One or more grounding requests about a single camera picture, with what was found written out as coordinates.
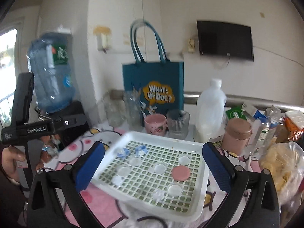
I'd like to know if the ribbed clear glass cup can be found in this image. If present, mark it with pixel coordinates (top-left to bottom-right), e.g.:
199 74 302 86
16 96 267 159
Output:
166 109 190 140

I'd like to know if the small clear dish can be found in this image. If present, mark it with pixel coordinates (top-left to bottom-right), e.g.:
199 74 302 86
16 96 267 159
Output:
128 156 142 167
116 164 132 178

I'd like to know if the blue clip with white flower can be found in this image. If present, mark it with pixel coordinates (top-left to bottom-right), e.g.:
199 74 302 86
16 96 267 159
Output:
135 145 148 157

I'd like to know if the white perforated plastic tray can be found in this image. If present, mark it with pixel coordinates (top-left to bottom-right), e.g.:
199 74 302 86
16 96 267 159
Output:
91 131 209 223

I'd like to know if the clear round dish in tray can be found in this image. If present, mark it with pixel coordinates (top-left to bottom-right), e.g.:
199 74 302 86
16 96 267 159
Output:
178 154 192 166

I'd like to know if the tall clear glass jar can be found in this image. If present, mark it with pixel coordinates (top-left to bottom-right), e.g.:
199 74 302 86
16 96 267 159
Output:
123 91 143 132

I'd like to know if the bag of yellow snacks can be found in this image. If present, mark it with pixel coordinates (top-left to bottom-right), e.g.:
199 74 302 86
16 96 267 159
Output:
259 142 303 205

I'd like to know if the clear flower shaped cup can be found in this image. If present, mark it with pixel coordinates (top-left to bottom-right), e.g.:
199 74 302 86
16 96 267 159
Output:
151 189 165 202

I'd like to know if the pink round lid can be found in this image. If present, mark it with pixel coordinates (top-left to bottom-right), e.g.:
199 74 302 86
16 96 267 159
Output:
171 165 190 182

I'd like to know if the translucent milk jug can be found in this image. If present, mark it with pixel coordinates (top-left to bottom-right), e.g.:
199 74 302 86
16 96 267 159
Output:
193 78 227 143

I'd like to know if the pink lidded canister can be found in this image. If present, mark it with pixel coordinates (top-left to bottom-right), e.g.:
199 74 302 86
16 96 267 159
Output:
221 118 252 156

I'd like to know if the teal What's Up Doc bag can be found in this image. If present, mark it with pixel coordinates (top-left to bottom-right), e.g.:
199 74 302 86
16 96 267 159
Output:
122 19 184 117

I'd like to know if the person's left hand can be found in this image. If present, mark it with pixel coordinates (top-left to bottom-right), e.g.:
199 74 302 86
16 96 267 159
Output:
1 146 26 185

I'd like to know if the small clear dish far left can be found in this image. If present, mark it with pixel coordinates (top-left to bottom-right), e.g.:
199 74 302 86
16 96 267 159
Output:
128 156 142 167

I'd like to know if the clear round dish near tray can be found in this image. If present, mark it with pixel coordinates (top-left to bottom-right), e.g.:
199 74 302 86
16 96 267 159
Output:
153 162 167 174

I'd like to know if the short clear glass jar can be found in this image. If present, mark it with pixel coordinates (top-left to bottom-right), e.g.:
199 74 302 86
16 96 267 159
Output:
103 93 124 127

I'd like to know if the blue water cooler bottle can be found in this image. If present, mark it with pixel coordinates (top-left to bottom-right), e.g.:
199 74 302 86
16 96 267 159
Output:
27 32 75 113

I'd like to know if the wall mounted black television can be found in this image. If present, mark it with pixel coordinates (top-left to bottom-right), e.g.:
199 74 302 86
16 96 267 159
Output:
197 20 254 61

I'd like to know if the pink ceramic mug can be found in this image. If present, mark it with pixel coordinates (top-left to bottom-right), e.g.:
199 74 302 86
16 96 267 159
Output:
144 114 167 136

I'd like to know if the white flower shaped mould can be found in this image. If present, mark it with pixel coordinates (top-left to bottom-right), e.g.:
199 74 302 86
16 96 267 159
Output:
111 175 124 187

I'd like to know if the black water dispenser base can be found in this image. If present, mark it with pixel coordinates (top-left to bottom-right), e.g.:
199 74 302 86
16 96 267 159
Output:
35 100 89 149

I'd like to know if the clear round dish white lid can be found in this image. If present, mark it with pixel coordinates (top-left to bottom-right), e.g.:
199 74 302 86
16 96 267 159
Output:
167 183 183 197

